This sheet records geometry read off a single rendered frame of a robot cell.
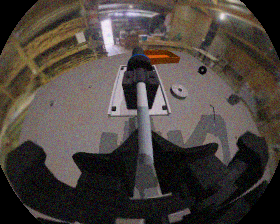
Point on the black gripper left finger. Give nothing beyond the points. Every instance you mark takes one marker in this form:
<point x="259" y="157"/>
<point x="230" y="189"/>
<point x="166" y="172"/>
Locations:
<point x="120" y="163"/>

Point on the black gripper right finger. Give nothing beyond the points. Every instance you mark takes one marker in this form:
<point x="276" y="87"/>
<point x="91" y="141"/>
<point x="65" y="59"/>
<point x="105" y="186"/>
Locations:
<point x="170" y="159"/>

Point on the orange rectangular tray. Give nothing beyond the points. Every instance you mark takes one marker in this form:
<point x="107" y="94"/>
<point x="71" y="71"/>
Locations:
<point x="160" y="56"/>

